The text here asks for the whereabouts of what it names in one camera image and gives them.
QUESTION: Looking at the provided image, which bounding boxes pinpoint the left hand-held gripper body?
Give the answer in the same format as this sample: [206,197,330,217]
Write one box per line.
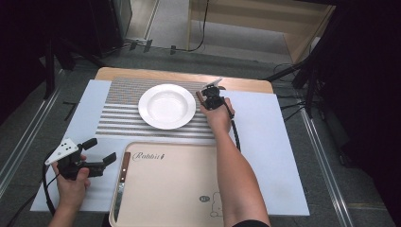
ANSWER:
[44,137,107,182]

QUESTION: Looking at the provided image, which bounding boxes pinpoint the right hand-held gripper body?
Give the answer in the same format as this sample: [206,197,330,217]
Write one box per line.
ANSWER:
[201,77,226,112]

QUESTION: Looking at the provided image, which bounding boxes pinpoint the wooden-handled knife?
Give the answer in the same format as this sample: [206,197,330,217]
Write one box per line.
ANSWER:
[113,151,131,223]

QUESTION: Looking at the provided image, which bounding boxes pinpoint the white round plate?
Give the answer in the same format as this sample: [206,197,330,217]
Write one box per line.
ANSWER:
[137,83,197,131]

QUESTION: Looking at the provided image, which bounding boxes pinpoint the beige tray with rabbit print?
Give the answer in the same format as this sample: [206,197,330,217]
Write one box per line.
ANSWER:
[108,141,245,227]

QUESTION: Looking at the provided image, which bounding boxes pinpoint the person's right hand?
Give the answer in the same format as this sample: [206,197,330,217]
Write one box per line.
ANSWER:
[200,97,235,135]

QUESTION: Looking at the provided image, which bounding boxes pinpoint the person's left hand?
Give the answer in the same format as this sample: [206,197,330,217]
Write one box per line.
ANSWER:
[51,154,92,211]

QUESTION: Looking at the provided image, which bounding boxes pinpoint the black tape strip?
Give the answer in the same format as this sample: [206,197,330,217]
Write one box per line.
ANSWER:
[62,100,79,122]

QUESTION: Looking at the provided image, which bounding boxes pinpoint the striped grey placemat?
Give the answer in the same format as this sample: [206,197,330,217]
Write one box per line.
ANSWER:
[95,76,225,140]

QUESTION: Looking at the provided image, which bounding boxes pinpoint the white table cover sheet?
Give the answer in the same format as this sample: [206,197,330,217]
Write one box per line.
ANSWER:
[29,79,310,217]

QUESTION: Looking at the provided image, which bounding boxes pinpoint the black metal stand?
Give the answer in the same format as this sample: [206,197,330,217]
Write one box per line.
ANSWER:
[44,37,105,100]
[264,46,323,119]

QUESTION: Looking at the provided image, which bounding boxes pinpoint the light wooden shelf unit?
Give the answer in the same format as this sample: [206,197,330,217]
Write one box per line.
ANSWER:
[187,0,336,64]

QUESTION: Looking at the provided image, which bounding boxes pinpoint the white power strip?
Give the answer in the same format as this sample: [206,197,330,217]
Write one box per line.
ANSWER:
[124,37,148,48]

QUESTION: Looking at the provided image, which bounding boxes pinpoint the dark cabinet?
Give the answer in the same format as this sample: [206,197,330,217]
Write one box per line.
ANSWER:
[88,0,133,58]

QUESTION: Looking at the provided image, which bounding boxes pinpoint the person's black sleeve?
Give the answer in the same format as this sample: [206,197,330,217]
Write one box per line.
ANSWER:
[231,219,270,227]

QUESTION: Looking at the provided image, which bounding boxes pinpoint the black curtain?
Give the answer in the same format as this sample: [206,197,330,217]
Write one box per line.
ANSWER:
[315,0,401,227]

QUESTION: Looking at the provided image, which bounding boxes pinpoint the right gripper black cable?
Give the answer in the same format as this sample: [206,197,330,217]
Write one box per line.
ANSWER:
[222,100,242,152]

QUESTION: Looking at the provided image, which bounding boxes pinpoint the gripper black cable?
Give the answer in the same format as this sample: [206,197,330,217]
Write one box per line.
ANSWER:
[222,100,242,152]
[42,157,60,217]

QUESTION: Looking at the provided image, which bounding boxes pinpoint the metal floor rail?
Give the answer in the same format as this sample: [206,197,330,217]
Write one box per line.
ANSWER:
[0,88,61,197]
[299,108,354,227]

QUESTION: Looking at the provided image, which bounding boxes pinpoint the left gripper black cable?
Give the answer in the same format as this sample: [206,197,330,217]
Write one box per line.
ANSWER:
[42,157,60,217]

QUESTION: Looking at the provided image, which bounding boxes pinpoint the hanging black cable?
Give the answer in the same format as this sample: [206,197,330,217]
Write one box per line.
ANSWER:
[176,0,211,53]

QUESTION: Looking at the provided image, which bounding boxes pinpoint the black floor cables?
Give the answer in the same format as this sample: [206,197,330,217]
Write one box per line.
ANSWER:
[277,93,308,122]

